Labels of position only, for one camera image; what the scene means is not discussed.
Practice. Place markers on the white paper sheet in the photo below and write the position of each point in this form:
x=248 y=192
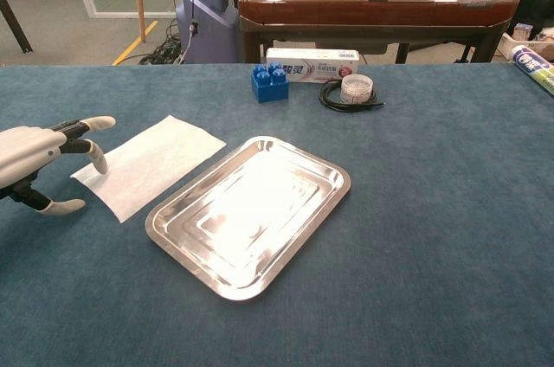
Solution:
x=151 y=163

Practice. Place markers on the blue building block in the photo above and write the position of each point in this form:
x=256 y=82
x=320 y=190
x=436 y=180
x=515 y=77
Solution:
x=270 y=88

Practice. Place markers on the lavender blue robot base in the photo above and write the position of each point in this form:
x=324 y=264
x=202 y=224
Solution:
x=208 y=16

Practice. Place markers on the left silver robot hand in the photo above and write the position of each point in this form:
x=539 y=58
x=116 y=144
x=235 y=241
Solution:
x=26 y=146

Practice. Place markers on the white toothpaste box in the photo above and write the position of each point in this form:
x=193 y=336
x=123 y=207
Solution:
x=320 y=66

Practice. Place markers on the silver metal tray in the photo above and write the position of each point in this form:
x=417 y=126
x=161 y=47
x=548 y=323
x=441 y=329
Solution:
x=246 y=220

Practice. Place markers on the brown mahjong table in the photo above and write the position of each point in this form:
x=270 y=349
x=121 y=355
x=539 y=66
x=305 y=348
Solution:
x=372 y=12

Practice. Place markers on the white plastic basket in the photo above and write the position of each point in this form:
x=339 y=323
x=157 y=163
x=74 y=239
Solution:
x=528 y=44

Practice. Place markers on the plastic wrap roll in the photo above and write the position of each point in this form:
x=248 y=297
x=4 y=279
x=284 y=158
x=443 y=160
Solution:
x=534 y=68

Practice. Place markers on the blue felt table cover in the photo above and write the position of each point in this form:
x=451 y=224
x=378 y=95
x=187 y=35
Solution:
x=433 y=211

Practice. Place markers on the dark table leg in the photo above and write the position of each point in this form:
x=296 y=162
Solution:
x=15 y=21

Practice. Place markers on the black hanging pendant switch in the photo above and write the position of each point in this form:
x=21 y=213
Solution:
x=193 y=28

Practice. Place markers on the small clear round jar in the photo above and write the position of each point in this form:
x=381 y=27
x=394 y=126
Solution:
x=356 y=90

